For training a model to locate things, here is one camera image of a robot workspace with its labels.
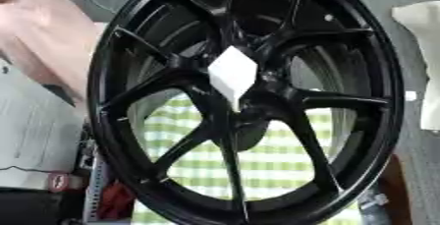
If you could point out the black spoked wheel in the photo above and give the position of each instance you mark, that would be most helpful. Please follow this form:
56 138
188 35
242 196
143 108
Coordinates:
172 68

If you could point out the red clamp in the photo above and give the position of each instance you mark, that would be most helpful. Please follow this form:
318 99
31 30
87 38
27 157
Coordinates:
117 201

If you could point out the person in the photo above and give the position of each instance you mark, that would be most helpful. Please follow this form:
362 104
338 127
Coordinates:
34 104

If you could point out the white bag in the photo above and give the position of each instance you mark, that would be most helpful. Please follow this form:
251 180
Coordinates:
427 39

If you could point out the silver perforated metal post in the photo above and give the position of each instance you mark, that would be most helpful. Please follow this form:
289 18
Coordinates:
94 186

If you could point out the silver metal bracket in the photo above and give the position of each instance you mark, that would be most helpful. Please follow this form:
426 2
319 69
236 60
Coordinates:
371 202

